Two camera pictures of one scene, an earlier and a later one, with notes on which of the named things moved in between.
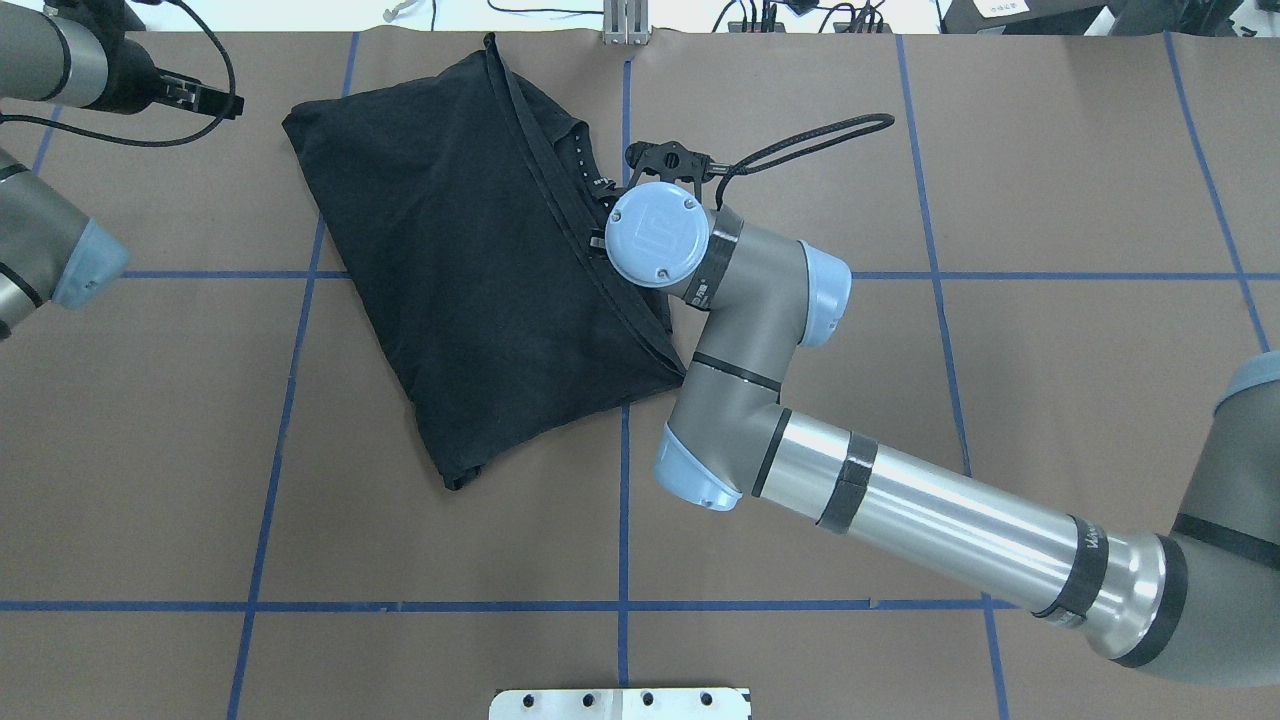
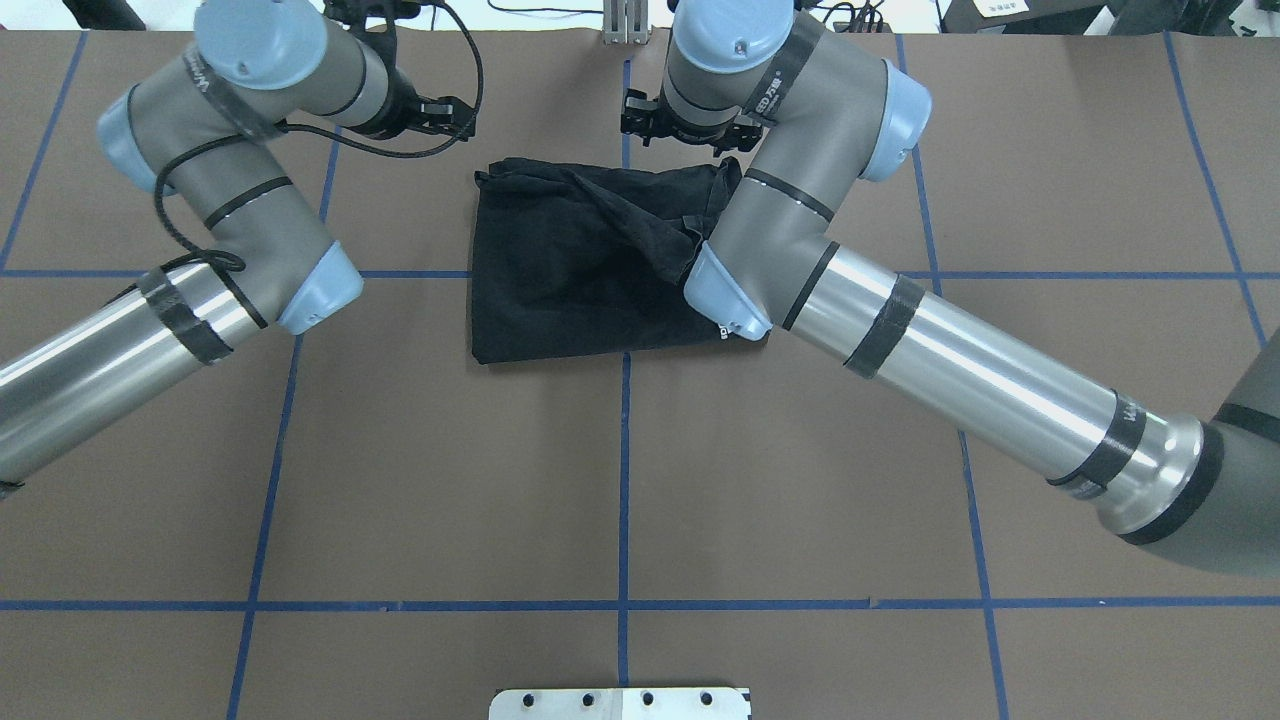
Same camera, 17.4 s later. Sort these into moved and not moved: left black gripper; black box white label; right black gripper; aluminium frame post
Moved: right black gripper; left black gripper
Not moved: black box white label; aluminium frame post
